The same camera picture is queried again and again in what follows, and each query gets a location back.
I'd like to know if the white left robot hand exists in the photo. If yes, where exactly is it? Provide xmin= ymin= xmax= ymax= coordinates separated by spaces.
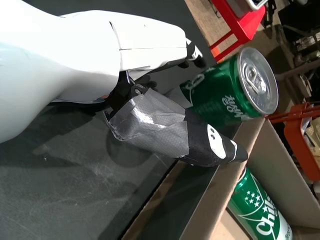
xmin=0 ymin=0 xmax=249 ymax=167

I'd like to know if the green soda can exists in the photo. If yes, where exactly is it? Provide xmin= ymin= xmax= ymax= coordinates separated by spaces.
xmin=179 ymin=46 xmax=280 ymax=123
xmin=226 ymin=166 xmax=295 ymax=240

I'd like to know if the cardboard box with gray tape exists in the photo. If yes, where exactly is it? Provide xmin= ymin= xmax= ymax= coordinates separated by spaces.
xmin=97 ymin=116 xmax=320 ymax=240

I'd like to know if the gray plastic bin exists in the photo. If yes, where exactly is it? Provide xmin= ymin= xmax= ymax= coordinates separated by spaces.
xmin=231 ymin=0 xmax=268 ymax=16

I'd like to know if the orange metal cart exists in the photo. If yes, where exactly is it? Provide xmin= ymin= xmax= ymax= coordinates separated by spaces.
xmin=268 ymin=102 xmax=320 ymax=182

